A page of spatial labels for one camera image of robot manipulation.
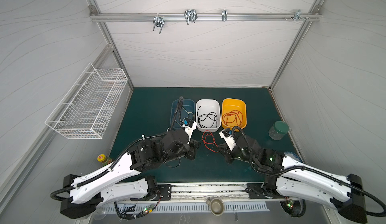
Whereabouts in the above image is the red cable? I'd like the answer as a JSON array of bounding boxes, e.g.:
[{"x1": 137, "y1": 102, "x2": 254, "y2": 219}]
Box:
[
  {"x1": 222, "y1": 109, "x2": 244, "y2": 128},
  {"x1": 201, "y1": 130, "x2": 219, "y2": 153}
]

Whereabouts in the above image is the black cable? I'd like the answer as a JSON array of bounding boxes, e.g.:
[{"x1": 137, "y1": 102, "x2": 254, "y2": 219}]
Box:
[{"x1": 197, "y1": 105, "x2": 218, "y2": 130}]

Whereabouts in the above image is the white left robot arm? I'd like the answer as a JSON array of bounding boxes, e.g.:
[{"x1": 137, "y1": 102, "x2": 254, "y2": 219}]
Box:
[{"x1": 50, "y1": 127, "x2": 198, "y2": 219}]

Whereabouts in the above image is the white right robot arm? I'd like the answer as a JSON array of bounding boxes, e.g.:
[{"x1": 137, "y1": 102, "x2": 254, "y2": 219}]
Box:
[{"x1": 218, "y1": 136, "x2": 368, "y2": 224}]

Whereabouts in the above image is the white plastic bin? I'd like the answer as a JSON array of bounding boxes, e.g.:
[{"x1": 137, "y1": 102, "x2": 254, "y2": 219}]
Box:
[{"x1": 196, "y1": 99, "x2": 221, "y2": 132}]

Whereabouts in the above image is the green table mat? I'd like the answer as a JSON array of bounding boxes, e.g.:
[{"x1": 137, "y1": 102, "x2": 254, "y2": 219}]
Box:
[{"x1": 110, "y1": 87, "x2": 296, "y2": 182}]

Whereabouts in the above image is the blue plastic bin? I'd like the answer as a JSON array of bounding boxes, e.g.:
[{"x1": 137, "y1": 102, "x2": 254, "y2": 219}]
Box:
[{"x1": 170, "y1": 99, "x2": 196, "y2": 130}]

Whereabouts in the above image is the yellow plastic bin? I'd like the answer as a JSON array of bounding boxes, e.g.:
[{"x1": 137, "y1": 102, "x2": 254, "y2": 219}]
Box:
[{"x1": 221, "y1": 98, "x2": 247, "y2": 129}]

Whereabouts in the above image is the grey round cup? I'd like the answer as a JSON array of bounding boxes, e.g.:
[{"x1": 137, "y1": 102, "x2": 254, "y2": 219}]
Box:
[{"x1": 206, "y1": 197, "x2": 225, "y2": 216}]

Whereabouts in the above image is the green lid glass jar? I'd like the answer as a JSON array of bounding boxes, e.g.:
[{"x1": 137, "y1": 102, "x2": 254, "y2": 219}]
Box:
[{"x1": 268, "y1": 121, "x2": 289, "y2": 141}]

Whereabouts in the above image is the blue patterned bowl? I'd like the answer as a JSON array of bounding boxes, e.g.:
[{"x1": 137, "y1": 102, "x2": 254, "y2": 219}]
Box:
[{"x1": 284, "y1": 152, "x2": 303, "y2": 163}]

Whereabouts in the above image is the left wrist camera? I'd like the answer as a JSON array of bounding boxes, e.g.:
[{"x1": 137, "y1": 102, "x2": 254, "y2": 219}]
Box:
[{"x1": 181, "y1": 118, "x2": 197, "y2": 144}]

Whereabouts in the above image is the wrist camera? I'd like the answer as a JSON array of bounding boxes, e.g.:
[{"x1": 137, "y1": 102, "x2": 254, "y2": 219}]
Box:
[
  {"x1": 218, "y1": 128, "x2": 236, "y2": 151},
  {"x1": 181, "y1": 118, "x2": 197, "y2": 144}
]

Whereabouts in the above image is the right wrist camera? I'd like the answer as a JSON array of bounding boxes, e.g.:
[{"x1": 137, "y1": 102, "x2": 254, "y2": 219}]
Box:
[{"x1": 218, "y1": 128, "x2": 236, "y2": 151}]

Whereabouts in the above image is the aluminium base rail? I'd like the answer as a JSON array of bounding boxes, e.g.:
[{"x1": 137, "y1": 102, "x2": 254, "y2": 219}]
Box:
[{"x1": 87, "y1": 180, "x2": 325, "y2": 201}]

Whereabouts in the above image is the white wire basket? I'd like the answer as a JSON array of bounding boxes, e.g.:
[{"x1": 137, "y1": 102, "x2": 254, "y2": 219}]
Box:
[{"x1": 45, "y1": 63, "x2": 128, "y2": 140}]

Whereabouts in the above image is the aluminium top rail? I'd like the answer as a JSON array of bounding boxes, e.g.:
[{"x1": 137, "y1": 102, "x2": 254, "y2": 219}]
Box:
[{"x1": 90, "y1": 10, "x2": 322, "y2": 22}]

